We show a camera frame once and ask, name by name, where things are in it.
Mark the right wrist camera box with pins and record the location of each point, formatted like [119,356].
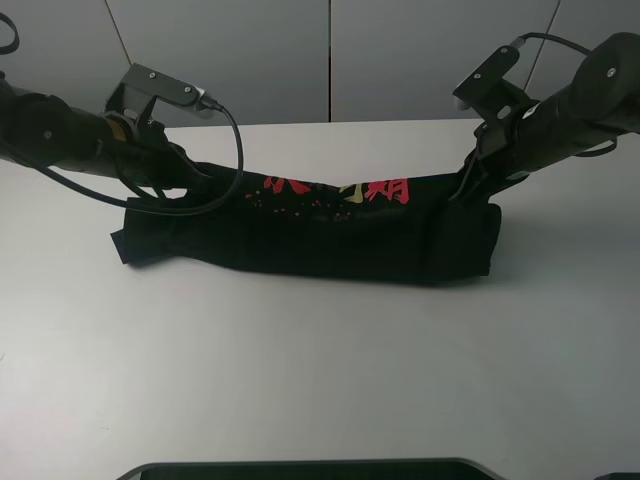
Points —
[486,92]

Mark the black printed t-shirt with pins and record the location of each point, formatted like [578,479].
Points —
[401,231]

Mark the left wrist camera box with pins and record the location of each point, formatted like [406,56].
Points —
[141,88]

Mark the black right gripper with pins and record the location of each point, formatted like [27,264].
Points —
[481,175]

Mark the dark tablet screen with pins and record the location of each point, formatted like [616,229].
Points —
[434,468]

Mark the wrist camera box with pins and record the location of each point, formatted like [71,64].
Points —
[486,92]
[141,88]

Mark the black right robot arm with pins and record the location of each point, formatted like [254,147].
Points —
[520,136]

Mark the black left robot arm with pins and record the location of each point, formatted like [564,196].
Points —
[46,129]

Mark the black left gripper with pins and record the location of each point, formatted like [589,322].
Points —
[140,153]

